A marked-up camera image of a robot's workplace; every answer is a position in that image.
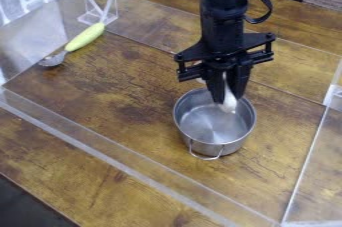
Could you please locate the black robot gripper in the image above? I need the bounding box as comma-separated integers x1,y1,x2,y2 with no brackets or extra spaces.
174,4,275,104

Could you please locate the white plush mushroom red cap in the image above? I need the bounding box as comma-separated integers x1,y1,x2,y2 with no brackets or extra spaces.
205,74,238,113

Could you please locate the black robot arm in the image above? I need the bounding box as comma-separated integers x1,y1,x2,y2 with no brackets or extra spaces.
174,0,275,103

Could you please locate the silver steel pot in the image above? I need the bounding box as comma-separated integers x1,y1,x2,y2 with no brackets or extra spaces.
173,88,257,161

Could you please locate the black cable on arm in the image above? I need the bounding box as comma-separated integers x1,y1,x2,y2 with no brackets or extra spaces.
243,0,274,25

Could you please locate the clear acrylic triangle bracket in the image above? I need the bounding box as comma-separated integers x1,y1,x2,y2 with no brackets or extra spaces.
78,0,119,25

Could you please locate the spoon with green handle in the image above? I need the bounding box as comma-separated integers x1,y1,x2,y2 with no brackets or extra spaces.
39,22,106,67

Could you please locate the clear acrylic right wall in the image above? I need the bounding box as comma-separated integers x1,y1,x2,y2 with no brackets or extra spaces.
281,60,342,227

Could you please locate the clear acrylic barrier front wall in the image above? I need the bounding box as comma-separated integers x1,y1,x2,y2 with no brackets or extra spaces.
0,87,281,227

